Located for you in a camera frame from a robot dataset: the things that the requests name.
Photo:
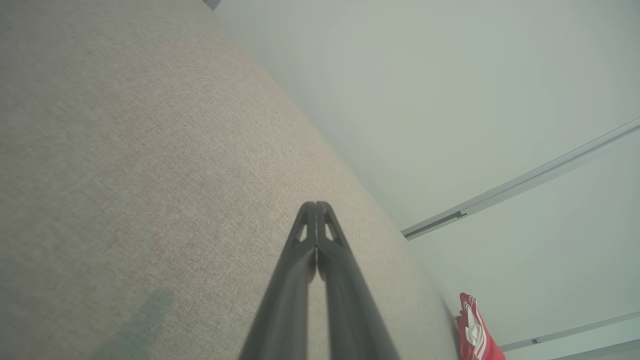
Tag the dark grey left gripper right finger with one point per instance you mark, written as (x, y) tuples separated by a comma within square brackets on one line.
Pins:
[(350, 310)]

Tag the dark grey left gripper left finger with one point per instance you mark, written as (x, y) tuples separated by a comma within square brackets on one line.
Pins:
[(285, 310)]

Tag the red Bulls 23 jersey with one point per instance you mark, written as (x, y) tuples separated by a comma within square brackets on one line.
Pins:
[(465, 320)]

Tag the white partition panel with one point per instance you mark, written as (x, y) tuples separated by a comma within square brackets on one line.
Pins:
[(425, 75), (550, 250)]

